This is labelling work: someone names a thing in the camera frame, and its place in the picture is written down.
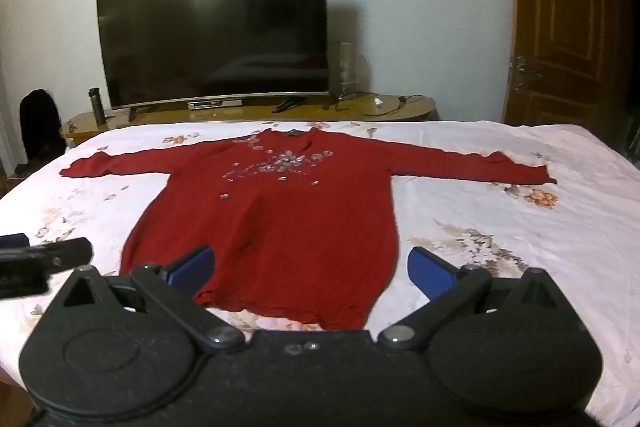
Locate black curved television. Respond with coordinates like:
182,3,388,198
95,0,332,122

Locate dark thermos bottle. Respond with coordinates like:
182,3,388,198
88,87,109,128

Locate clear glass jar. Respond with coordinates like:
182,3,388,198
329,42,359,100

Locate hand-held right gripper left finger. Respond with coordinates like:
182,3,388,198
49,245,247,353

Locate silver set-top box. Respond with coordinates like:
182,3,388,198
187,99,244,110

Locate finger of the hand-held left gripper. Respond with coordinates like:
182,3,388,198
0,233,30,252
0,238,94,299

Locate red knitted sweater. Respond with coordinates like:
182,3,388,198
60,127,558,332

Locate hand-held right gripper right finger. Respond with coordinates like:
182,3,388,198
377,247,587,353

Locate floral white bedsheet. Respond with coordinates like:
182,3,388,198
0,119,640,427

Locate brown wooden door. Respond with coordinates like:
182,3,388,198
502,0,624,130

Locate wooden television stand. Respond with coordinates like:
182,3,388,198
60,94,437,151

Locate metal door handle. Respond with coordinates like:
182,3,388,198
509,55,544,94

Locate black cable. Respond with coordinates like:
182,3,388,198
334,92,426,116

